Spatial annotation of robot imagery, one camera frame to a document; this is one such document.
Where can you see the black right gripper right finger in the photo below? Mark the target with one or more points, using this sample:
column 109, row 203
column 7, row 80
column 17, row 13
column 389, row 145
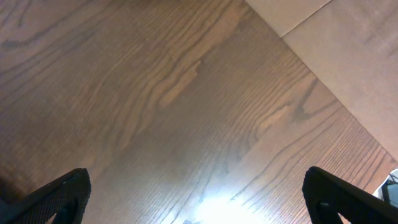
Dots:
column 329, row 199

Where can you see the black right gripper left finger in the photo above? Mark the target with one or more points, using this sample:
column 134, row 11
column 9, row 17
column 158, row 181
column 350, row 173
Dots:
column 62, row 201

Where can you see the white grey object at edge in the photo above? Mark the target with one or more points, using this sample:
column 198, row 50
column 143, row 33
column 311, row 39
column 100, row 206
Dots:
column 388, row 190

